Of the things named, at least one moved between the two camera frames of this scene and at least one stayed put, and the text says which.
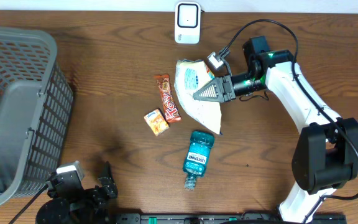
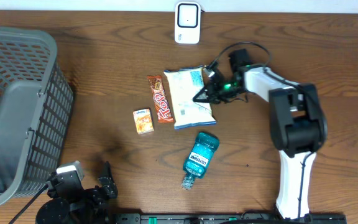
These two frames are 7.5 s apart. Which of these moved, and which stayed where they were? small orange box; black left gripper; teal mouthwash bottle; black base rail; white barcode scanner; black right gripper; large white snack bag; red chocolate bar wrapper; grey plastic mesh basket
Moved: large white snack bag; teal mouthwash bottle; red chocolate bar wrapper; small orange box
Stayed: black base rail; black left gripper; white barcode scanner; black right gripper; grey plastic mesh basket
